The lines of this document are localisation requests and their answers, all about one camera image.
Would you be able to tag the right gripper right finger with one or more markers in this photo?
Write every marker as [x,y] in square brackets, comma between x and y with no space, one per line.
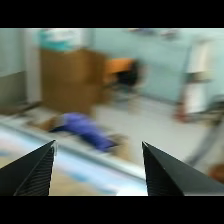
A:
[170,176]

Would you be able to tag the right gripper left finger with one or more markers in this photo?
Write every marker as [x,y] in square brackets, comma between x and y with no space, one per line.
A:
[31,173]

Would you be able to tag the blue garment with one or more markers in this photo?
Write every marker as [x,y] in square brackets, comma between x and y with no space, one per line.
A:
[85,128]

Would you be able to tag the brown cardboard box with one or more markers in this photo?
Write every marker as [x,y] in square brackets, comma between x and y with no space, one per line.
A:
[70,80]

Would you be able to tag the orange chair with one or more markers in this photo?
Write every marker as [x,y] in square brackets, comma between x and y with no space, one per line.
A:
[120,71]

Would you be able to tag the silver frame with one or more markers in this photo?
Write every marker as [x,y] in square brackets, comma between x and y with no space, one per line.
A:
[100,156]

